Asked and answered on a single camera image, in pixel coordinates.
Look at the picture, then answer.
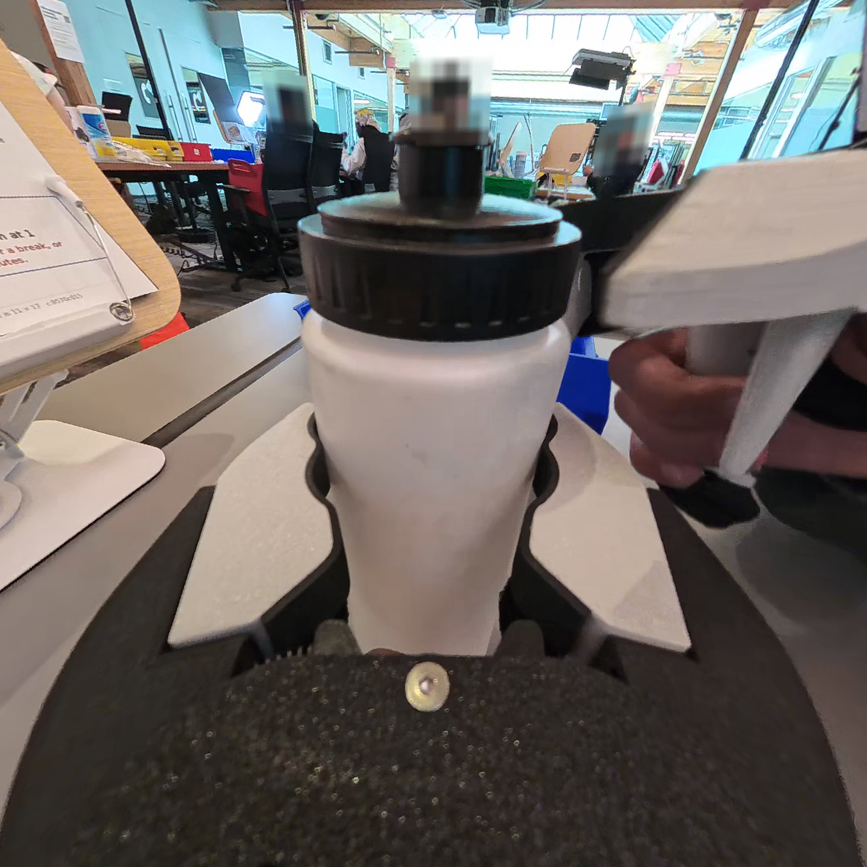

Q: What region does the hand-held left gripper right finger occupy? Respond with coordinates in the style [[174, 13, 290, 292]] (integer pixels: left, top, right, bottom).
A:
[[503, 404, 692, 662]]

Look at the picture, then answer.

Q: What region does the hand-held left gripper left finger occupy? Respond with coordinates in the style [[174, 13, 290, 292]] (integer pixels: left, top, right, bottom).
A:
[[167, 404, 350, 659]]

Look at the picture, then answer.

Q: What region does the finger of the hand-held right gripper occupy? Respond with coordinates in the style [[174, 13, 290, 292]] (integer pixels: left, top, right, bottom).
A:
[[599, 149, 867, 334], [561, 187, 686, 337]]

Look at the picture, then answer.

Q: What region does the blue plastic bin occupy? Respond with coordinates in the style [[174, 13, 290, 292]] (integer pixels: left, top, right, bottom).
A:
[[293, 301, 612, 436]]

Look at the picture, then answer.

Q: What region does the black bottle lid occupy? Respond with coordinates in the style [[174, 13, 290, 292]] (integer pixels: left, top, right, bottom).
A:
[[297, 129, 583, 341]]

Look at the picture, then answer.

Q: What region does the white plastic bottle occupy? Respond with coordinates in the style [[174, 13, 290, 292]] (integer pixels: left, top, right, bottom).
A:
[[300, 308, 575, 657]]

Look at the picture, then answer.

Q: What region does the person's right hand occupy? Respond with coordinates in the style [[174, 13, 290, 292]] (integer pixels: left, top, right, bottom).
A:
[[610, 328, 747, 490]]

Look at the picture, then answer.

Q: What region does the wooden board on stand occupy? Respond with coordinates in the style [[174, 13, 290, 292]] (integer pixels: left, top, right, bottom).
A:
[[538, 122, 598, 191]]

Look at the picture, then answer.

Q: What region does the orange traffic cone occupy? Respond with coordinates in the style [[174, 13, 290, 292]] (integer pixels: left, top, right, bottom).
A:
[[139, 313, 191, 350]]

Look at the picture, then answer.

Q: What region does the black office chair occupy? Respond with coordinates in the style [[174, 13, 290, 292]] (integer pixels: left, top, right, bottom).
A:
[[263, 122, 345, 292]]

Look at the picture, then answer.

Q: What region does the instruction board on stand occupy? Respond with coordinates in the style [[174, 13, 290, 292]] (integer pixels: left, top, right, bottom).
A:
[[0, 102, 160, 340]]

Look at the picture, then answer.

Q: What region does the red office chair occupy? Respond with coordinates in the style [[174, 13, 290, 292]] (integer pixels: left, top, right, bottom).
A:
[[227, 159, 272, 218]]

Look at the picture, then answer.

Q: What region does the wooden instruction board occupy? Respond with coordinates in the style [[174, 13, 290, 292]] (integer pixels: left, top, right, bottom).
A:
[[0, 41, 182, 394]]

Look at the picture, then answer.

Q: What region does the wooden table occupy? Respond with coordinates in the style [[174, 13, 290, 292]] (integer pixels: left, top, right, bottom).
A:
[[95, 159, 234, 178]]

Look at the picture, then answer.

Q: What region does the small yellow bin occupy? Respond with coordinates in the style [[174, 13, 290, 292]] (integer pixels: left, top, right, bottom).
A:
[[112, 135, 184, 162]]

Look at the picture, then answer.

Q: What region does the white wipes canister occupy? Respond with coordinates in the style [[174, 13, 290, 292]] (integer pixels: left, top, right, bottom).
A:
[[76, 105, 117, 160]]

